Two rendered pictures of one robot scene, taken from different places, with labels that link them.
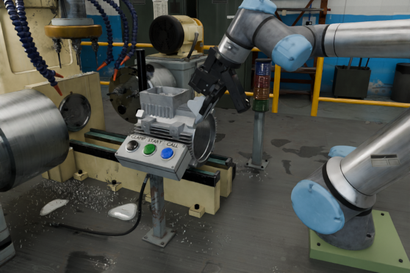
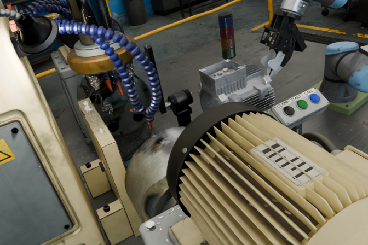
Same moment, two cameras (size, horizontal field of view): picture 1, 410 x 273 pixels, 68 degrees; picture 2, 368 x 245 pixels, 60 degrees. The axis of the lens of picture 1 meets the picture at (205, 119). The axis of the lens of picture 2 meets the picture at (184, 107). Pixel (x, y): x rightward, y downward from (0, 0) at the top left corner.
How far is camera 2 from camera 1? 103 cm
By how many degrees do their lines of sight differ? 45
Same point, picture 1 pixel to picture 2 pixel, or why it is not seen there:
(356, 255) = (361, 98)
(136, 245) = not seen: hidden behind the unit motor
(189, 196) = not seen: hidden behind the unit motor
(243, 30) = not seen: outside the picture
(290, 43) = not seen: outside the picture
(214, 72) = (285, 30)
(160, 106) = (236, 81)
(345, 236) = (354, 92)
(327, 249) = (352, 104)
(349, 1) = not seen: outside the picture
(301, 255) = (344, 117)
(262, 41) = not seen: outside the picture
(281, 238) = (326, 118)
